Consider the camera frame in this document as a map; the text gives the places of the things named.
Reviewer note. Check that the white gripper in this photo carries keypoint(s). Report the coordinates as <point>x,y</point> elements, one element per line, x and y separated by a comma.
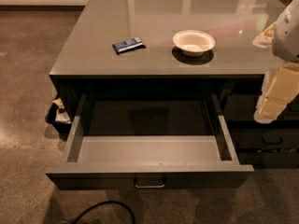
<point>287,36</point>

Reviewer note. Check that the open grey top drawer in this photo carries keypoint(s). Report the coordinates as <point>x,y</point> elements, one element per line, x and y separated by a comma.
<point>113,142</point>

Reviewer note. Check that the dark lower drawers right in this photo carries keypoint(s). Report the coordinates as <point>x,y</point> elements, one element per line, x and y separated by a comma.
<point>273,145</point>

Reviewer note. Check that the white paper bowl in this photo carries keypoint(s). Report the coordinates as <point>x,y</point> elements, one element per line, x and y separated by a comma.
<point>193,43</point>

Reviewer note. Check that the grey cabinet counter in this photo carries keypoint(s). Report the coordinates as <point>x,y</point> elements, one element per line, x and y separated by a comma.
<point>88,56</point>

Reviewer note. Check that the black bin with trash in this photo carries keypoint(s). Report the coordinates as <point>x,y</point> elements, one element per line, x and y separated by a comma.
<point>58,117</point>

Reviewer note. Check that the silver drawer handle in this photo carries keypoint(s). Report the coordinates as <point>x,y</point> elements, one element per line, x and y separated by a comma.
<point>149,183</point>

